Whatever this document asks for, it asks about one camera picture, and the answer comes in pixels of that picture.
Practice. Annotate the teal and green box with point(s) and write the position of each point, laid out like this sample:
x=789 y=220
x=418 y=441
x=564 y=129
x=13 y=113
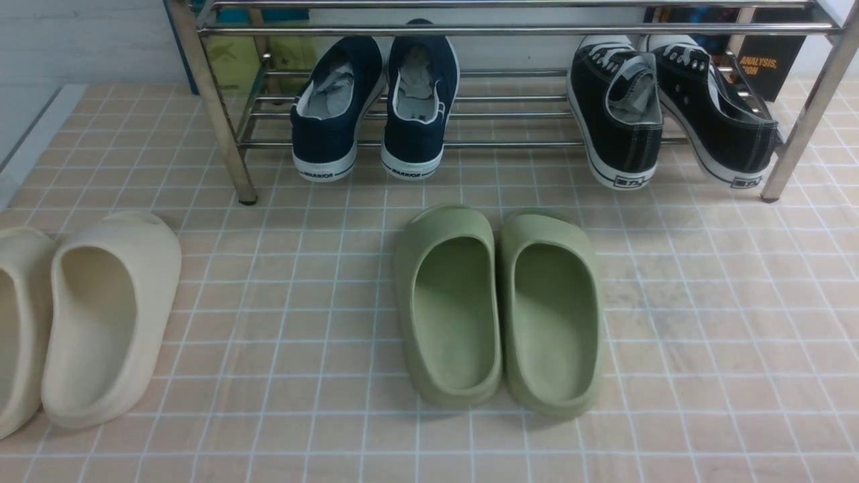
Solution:
x=235 y=60

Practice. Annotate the cream foam slide right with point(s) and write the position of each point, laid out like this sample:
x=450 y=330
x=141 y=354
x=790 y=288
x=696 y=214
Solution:
x=113 y=288

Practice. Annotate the cream foam slide left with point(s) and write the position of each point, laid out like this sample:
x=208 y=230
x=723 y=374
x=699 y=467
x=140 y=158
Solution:
x=26 y=318

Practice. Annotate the green foam slide left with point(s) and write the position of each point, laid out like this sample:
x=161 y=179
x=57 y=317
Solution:
x=445 y=285

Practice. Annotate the black canvas sneaker right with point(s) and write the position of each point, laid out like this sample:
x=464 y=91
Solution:
x=732 y=144

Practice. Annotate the green foam slide right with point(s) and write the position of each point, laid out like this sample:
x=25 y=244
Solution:
x=550 y=290

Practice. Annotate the green foam slide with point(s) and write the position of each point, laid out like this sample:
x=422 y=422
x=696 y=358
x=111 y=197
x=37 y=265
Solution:
x=550 y=290
x=445 y=285

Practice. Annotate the navy slip-on shoe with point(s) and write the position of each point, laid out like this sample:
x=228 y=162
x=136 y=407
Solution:
x=327 y=114
x=424 y=78

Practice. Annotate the black book orange text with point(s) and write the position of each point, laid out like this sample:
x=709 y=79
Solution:
x=764 y=60

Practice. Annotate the silver metal shoe rack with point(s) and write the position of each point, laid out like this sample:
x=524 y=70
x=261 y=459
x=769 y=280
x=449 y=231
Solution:
x=266 y=122

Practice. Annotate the black canvas sneaker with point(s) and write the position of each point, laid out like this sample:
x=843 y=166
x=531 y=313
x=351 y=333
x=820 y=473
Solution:
x=732 y=144
x=613 y=92

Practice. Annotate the black canvas sneaker left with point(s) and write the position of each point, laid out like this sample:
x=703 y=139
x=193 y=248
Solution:
x=613 y=92

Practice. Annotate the cream foam slide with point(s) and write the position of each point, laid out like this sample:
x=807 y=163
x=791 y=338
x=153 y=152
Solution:
x=26 y=318
x=113 y=288

